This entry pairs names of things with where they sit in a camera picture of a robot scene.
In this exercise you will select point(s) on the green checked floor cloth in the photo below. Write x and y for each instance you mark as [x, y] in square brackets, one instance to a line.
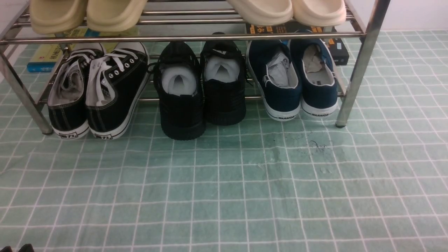
[377, 185]

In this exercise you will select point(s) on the tan slipper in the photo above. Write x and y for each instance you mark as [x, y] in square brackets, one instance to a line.
[56, 16]
[114, 15]

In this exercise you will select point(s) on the navy slip-on shoe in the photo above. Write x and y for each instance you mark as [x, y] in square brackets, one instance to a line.
[269, 62]
[314, 65]

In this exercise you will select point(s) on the cream slipper right of pair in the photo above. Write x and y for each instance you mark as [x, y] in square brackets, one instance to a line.
[319, 13]

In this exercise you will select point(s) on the tan slipper far left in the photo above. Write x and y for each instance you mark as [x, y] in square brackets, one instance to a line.
[56, 16]

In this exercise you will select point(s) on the cream slipper of pair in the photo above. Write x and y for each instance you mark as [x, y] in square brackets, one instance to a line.
[319, 13]
[263, 12]

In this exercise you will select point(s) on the black knit shoe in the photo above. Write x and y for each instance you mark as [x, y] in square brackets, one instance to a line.
[224, 75]
[177, 80]

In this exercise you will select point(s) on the black orange book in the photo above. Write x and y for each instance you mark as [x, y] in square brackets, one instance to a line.
[335, 45]

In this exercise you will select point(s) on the yellow blue book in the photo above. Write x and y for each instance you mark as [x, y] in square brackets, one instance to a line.
[47, 55]

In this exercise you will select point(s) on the cream slipper left of pair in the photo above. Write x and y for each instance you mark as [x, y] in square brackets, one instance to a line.
[263, 12]

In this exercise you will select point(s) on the metal shoe rack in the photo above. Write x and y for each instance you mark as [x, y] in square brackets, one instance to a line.
[367, 35]

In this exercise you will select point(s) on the black canvas sneaker right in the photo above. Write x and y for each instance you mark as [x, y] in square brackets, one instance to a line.
[115, 84]

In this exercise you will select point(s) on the black canvas sneaker left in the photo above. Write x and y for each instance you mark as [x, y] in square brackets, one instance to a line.
[66, 100]

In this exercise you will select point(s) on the black canvas sneaker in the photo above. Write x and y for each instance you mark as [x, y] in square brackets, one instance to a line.
[115, 84]
[66, 100]

